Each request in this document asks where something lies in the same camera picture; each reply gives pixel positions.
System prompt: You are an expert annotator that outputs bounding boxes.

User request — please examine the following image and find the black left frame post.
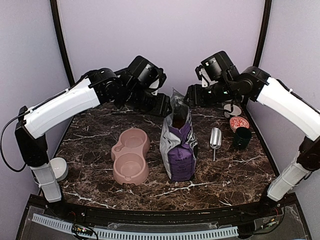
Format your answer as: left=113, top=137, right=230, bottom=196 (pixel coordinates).
left=49, top=0, right=76, bottom=87

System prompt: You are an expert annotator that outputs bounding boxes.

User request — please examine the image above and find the red patterned bowl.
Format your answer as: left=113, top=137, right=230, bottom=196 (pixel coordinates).
left=229, top=116, right=250, bottom=133

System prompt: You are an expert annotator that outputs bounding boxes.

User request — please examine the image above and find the silver metal scoop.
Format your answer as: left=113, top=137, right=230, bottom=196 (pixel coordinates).
left=209, top=127, right=222, bottom=161

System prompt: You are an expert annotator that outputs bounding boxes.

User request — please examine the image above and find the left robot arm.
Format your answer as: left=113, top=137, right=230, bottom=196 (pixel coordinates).
left=14, top=64, right=171, bottom=218

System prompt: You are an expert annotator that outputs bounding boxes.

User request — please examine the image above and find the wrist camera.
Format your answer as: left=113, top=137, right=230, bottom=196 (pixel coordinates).
left=195, top=50, right=240, bottom=88
left=125, top=55, right=167, bottom=95

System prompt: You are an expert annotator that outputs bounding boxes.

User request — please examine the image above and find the purple white pet food bag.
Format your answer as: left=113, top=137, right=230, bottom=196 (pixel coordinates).
left=159, top=89, right=198, bottom=182

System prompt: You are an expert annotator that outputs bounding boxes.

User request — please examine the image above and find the dark green cup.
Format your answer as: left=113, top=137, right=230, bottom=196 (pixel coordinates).
left=232, top=126, right=252, bottom=150

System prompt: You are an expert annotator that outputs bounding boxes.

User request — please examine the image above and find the grey slotted cable duct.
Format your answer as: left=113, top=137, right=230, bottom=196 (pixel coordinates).
left=31, top=213, right=239, bottom=240

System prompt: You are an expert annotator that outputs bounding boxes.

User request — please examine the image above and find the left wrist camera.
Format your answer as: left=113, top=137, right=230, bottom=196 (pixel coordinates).
left=125, top=55, right=167, bottom=95

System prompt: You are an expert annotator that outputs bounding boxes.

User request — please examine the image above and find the white grey ceramic bowl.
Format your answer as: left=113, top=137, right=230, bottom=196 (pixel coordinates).
left=50, top=157, right=69, bottom=182

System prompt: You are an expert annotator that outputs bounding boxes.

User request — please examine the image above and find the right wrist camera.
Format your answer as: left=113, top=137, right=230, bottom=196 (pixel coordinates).
left=195, top=50, right=240, bottom=88

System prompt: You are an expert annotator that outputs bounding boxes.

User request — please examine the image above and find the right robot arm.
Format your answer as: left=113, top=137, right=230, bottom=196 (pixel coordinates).
left=184, top=66, right=320, bottom=217

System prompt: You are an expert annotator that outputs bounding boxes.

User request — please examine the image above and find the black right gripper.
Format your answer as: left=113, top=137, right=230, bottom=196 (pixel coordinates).
left=184, top=78, right=236, bottom=108

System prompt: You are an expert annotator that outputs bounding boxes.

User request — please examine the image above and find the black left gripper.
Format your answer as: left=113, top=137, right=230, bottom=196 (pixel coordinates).
left=122, top=83, right=173, bottom=118

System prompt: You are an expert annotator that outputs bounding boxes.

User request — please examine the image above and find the black front table rail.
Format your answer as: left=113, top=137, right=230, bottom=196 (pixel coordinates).
left=37, top=196, right=284, bottom=226

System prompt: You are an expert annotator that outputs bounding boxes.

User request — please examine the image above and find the black white dotted cup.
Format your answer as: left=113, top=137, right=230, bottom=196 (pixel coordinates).
left=223, top=104, right=242, bottom=119

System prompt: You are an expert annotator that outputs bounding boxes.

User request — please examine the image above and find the pink double pet bowl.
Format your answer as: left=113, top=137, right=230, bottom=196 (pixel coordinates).
left=111, top=128, right=151, bottom=186

